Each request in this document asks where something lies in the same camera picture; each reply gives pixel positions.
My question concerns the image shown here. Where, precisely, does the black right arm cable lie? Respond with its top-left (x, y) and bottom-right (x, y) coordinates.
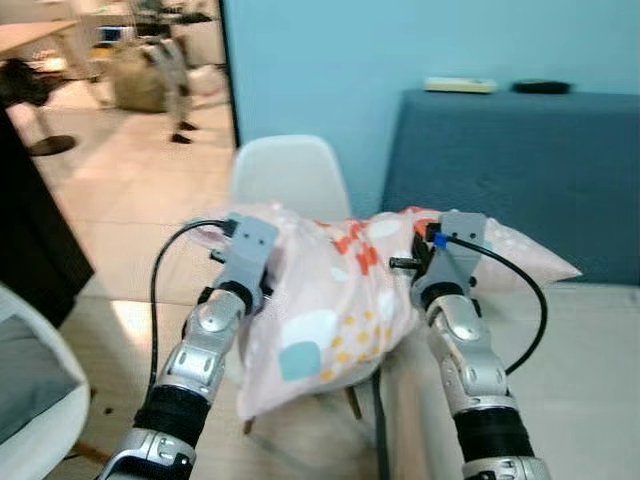
top-left (426, 230), bottom-right (549, 377)

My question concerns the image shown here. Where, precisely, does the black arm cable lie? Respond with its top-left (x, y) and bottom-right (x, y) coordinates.
top-left (426, 230), bottom-right (549, 377)
top-left (148, 217), bottom-right (233, 393)

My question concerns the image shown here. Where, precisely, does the cream flat remote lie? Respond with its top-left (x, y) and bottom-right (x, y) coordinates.
top-left (423, 77), bottom-right (499, 95)

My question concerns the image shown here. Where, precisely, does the light wooden table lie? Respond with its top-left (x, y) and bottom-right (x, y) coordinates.
top-left (0, 18), bottom-right (81, 63)

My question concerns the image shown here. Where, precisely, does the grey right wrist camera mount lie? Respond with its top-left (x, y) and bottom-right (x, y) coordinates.
top-left (425, 210), bottom-right (489, 293)

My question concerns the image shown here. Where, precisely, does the pink pillow with orange spots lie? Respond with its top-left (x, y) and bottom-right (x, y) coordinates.
top-left (183, 203), bottom-right (583, 421)

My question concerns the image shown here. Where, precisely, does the black door frame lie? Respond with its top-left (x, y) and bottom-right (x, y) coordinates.
top-left (217, 0), bottom-right (242, 148)

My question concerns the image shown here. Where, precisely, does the beige stuffed sack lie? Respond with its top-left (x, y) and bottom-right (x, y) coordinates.
top-left (108, 45), bottom-right (173, 114)

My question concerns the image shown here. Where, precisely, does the silver standing humanoid robot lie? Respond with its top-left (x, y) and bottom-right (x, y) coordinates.
top-left (138, 0), bottom-right (213, 145)

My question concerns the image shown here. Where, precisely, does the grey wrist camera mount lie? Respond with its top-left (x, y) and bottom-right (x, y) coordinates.
top-left (213, 213), bottom-right (280, 293)
top-left (425, 210), bottom-right (489, 293)

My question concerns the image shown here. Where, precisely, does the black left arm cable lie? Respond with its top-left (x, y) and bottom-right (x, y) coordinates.
top-left (148, 217), bottom-right (233, 393)

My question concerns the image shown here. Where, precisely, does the black flat oval device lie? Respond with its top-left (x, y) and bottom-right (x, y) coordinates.
top-left (511, 79), bottom-right (572, 96)

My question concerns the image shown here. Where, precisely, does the grey seat cushion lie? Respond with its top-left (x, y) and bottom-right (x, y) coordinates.
top-left (0, 315), bottom-right (81, 446)

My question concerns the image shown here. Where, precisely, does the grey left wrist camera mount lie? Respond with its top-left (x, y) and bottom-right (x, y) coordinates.
top-left (213, 213), bottom-right (280, 293)

